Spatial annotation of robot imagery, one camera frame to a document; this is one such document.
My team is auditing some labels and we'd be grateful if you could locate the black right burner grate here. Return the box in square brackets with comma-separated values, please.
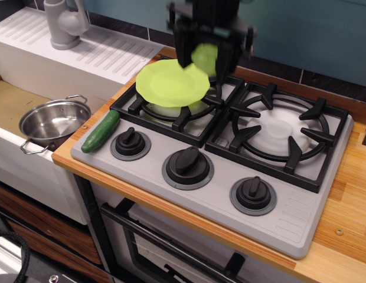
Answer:
[205, 82, 349, 193]

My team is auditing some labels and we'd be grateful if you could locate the dark green toy pickle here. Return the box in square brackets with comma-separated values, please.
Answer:
[81, 110, 120, 153]

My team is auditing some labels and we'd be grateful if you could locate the lime green plastic plate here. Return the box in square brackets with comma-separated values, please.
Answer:
[136, 59, 210, 107]

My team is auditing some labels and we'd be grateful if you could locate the white burner disc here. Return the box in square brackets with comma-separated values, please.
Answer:
[144, 85, 222, 121]
[238, 107, 320, 156]

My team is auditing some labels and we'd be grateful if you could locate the grey toy faucet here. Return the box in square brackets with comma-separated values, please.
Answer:
[44, 0, 90, 50]

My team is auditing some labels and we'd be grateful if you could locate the black oven door handle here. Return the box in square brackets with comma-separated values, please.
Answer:
[100, 203, 244, 282]

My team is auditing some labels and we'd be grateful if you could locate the black stove knob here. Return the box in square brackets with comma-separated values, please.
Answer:
[162, 146, 214, 190]
[110, 127, 151, 162]
[230, 176, 277, 216]

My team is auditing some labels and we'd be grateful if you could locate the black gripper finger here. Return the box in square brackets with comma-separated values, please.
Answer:
[174, 20, 198, 68]
[215, 37, 244, 83]

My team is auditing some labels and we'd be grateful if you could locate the black left stove knob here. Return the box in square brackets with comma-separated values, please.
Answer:
[110, 127, 151, 162]

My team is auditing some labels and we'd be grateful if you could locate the black middle stove knob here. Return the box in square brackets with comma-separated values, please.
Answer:
[162, 146, 214, 190]

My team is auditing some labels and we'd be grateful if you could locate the grey toy stove top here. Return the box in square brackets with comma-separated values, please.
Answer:
[71, 76, 354, 258]

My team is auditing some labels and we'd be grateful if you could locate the white toy sink unit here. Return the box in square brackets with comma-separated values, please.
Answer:
[0, 8, 162, 225]

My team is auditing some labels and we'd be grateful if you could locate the white right burner disc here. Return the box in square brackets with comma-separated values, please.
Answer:
[238, 107, 320, 156]

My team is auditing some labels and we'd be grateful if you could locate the light green toy cauliflower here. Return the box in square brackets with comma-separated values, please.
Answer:
[191, 43, 218, 77]

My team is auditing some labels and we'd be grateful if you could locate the small stainless steel pot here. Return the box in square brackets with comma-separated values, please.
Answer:
[19, 94, 92, 154]

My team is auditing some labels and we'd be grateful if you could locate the black braided cable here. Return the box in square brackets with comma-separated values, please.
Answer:
[0, 229, 32, 279]

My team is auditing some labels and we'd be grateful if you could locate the toy oven door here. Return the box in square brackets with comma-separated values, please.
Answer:
[92, 185, 298, 282]

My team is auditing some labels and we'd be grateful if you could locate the black left burner grate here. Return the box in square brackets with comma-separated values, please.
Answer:
[111, 76, 245, 147]

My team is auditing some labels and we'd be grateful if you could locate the wooden drawer front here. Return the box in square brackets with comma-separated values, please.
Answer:
[0, 182, 110, 282]

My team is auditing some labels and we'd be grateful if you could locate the white left burner disc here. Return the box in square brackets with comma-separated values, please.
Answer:
[144, 85, 222, 121]

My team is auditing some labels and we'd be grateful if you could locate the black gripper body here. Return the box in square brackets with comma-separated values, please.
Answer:
[167, 1, 257, 56]

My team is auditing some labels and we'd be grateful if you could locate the black burner grate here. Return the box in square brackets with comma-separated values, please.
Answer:
[111, 76, 245, 147]
[205, 82, 349, 193]

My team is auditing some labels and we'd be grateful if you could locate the black right stove knob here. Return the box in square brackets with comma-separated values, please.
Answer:
[230, 176, 277, 216]

